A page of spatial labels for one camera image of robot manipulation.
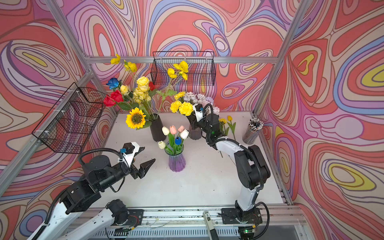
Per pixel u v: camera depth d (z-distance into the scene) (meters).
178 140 0.67
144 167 0.55
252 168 0.49
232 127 1.10
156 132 0.96
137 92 0.74
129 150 0.49
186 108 0.75
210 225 0.69
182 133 0.69
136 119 0.66
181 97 0.82
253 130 0.89
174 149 0.73
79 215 0.45
